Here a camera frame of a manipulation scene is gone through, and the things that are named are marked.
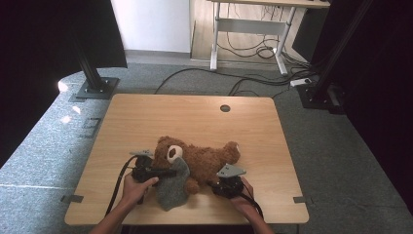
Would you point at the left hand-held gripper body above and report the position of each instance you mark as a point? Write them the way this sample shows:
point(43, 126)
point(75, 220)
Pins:
point(144, 170)

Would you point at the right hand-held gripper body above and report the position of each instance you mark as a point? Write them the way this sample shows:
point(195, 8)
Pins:
point(230, 187)

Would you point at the grey towel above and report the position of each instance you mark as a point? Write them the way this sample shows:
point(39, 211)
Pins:
point(172, 191)

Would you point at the brown teddy bear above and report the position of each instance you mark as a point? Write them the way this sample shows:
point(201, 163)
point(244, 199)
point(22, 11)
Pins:
point(204, 161)

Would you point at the person's right hand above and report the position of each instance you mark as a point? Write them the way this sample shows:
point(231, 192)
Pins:
point(243, 203)

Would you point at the person's left hand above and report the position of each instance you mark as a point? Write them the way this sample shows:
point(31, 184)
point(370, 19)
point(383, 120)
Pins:
point(134, 193)

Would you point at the black metal stand square base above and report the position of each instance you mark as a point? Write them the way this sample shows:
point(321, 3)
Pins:
point(97, 89)

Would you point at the black metal stand slanted column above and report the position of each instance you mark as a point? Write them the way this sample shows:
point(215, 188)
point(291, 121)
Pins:
point(316, 97)

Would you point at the white power strip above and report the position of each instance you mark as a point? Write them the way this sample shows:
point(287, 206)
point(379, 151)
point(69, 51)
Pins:
point(300, 82)

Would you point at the black curtain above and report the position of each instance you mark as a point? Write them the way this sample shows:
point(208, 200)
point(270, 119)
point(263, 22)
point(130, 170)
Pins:
point(383, 81)
point(39, 65)

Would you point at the grey metal table bracket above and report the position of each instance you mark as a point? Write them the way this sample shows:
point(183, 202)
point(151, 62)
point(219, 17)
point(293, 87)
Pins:
point(72, 198)
point(300, 199)

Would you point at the white desk frame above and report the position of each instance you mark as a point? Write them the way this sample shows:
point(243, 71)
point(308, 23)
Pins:
point(246, 26)

